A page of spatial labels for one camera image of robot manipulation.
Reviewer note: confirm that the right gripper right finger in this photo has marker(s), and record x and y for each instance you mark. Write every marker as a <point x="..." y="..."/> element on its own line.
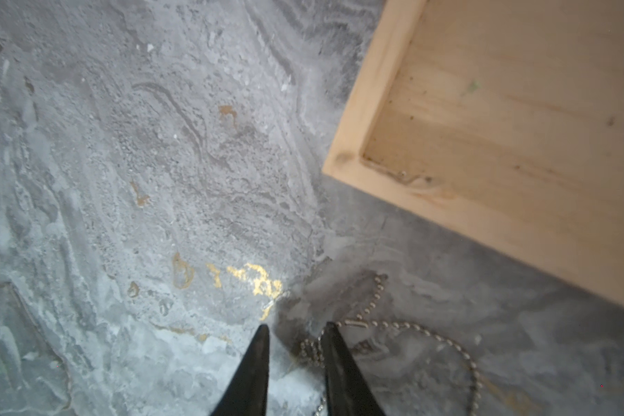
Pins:
<point x="347" y="391"/>

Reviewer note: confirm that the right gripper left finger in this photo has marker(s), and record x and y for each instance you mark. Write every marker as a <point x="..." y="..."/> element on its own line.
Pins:
<point x="247" y="392"/>

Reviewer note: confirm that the wooden jewelry display stand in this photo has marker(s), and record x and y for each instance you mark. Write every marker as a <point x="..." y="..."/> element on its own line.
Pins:
<point x="502" y="121"/>

